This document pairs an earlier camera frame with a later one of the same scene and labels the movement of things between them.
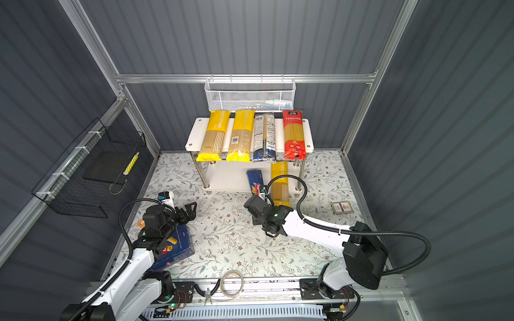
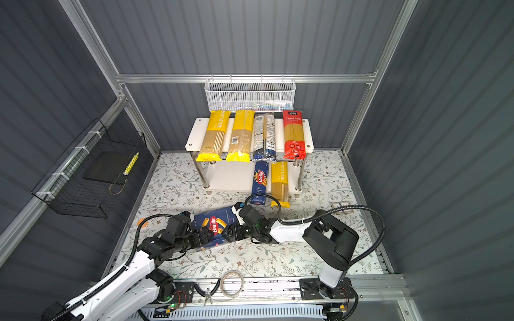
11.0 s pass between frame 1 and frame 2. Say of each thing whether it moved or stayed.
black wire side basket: stayed
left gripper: moved
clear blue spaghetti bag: stayed
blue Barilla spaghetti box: moved
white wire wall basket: stayed
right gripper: moved
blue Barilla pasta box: moved
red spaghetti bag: stayed
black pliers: stayed
